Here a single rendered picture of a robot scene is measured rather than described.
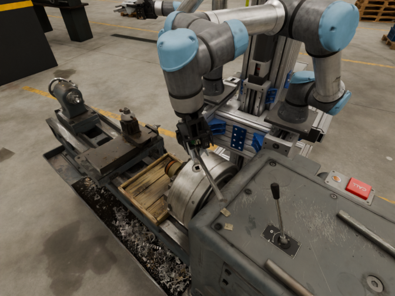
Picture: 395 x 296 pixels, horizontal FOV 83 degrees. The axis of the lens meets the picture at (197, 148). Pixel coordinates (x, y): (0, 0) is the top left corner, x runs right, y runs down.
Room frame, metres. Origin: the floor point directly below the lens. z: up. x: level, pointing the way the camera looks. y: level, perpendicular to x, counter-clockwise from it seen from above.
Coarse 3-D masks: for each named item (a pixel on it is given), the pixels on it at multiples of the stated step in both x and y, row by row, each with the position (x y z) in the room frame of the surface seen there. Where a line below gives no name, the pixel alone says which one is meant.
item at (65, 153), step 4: (64, 152) 1.32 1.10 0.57; (68, 152) 1.29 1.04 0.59; (68, 156) 1.27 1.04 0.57; (72, 156) 1.24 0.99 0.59; (68, 160) 1.25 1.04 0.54; (72, 160) 1.22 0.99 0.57; (72, 164) 1.20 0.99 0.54; (76, 164) 1.18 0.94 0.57; (76, 168) 1.15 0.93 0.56; (80, 168) 1.14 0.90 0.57; (80, 172) 1.11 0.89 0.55; (84, 172) 1.10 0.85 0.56
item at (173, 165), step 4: (172, 160) 0.69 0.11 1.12; (168, 164) 0.67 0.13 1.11; (172, 164) 0.67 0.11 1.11; (176, 164) 0.66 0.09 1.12; (180, 164) 0.66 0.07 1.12; (168, 168) 0.65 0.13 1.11; (172, 168) 0.64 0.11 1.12; (176, 168) 0.64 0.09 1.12; (168, 172) 0.64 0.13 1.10; (172, 172) 0.63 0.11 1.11; (176, 172) 0.63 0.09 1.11; (168, 176) 0.64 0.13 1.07
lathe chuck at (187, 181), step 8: (192, 160) 0.57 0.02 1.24; (208, 160) 0.57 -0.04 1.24; (216, 160) 0.58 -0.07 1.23; (224, 160) 0.59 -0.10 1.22; (184, 168) 0.54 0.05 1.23; (192, 168) 0.54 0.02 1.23; (208, 168) 0.53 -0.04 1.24; (184, 176) 0.51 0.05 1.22; (192, 176) 0.51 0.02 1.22; (200, 176) 0.50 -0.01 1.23; (176, 184) 0.50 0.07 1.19; (184, 184) 0.49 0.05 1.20; (192, 184) 0.48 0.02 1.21; (176, 192) 0.47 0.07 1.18; (184, 192) 0.46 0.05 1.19; (192, 192) 0.46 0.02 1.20; (168, 200) 0.47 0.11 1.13; (176, 200) 0.46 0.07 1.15; (184, 200) 0.44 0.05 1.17; (168, 208) 0.47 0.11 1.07; (176, 208) 0.44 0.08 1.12; (184, 208) 0.43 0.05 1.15; (176, 216) 0.43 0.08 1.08
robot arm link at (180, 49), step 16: (176, 32) 0.43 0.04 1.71; (192, 32) 0.43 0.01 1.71; (160, 48) 0.40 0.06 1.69; (176, 48) 0.39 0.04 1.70; (192, 48) 0.40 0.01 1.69; (160, 64) 0.41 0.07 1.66; (176, 64) 0.39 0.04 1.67; (192, 64) 0.40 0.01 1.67; (208, 64) 0.42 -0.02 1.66; (176, 80) 0.39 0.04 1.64; (192, 80) 0.40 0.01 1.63; (176, 96) 0.40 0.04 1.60; (192, 96) 0.40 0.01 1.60
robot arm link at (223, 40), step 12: (192, 24) 0.53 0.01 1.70; (204, 24) 0.51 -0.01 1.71; (216, 24) 0.50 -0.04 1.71; (228, 24) 0.49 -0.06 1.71; (240, 24) 0.49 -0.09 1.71; (204, 36) 0.45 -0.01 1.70; (216, 36) 0.45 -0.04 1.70; (228, 36) 0.46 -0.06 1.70; (240, 36) 0.47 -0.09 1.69; (216, 48) 0.44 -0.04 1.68; (228, 48) 0.45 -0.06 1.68; (240, 48) 0.47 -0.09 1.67; (216, 60) 0.43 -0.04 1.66; (228, 60) 0.46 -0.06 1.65
